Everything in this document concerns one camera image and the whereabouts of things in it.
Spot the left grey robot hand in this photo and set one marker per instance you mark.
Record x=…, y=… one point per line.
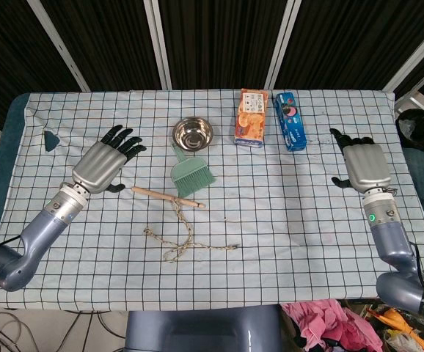
x=98, y=165

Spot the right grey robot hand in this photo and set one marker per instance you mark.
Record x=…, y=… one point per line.
x=366, y=165

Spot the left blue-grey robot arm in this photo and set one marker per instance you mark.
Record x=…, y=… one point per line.
x=32, y=242

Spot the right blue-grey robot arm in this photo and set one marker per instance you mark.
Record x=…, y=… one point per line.
x=391, y=242

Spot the wooden stick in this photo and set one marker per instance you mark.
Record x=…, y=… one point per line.
x=153, y=193

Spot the black plastic bag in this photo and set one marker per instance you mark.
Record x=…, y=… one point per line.
x=421, y=128

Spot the blue Oreo box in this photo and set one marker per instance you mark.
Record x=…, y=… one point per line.
x=291, y=124

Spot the green hand brush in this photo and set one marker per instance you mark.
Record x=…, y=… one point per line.
x=190, y=176

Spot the teal table padding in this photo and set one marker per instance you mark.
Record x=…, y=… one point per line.
x=3, y=157

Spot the stainless steel bowl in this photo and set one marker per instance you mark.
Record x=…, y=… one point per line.
x=193, y=133

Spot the checked white tablecloth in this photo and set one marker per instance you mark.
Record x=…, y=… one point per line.
x=270, y=201

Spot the orange cracker box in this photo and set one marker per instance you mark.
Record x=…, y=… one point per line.
x=250, y=121

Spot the orange plastic toy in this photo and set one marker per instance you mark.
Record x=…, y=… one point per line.
x=391, y=317

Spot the pink cloth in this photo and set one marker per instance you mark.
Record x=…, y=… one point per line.
x=329, y=322

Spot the blue-grey robot torso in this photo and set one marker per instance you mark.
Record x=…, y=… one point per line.
x=197, y=330

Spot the white partition frame post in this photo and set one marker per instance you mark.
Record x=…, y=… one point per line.
x=413, y=55
x=283, y=44
x=157, y=44
x=58, y=45

